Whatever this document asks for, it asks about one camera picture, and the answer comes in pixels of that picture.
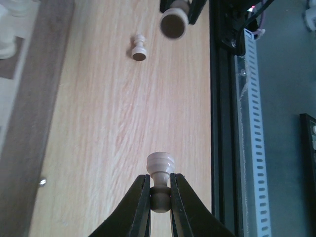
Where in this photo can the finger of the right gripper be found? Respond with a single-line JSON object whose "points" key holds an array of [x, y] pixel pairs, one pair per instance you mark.
{"points": [[196, 7], [165, 5]]}

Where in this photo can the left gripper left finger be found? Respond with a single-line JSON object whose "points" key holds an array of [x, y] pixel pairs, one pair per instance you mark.
{"points": [[132, 216]]}

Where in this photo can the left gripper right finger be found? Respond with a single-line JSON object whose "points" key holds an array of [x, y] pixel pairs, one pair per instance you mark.
{"points": [[189, 216]]}

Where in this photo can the white chess piece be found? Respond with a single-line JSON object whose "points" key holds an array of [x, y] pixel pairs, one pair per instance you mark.
{"points": [[174, 21], [7, 35]]}

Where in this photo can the white chess pawn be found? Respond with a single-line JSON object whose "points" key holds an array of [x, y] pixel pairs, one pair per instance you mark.
{"points": [[139, 52], [159, 166]]}

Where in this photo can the wooden chess board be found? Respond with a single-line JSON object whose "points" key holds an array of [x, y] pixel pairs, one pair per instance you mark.
{"points": [[27, 133]]}

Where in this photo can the black frame rail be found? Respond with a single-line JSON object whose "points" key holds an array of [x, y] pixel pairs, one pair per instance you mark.
{"points": [[225, 157]]}

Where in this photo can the white slotted cable duct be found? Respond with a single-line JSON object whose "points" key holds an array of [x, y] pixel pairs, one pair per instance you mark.
{"points": [[262, 209]]}

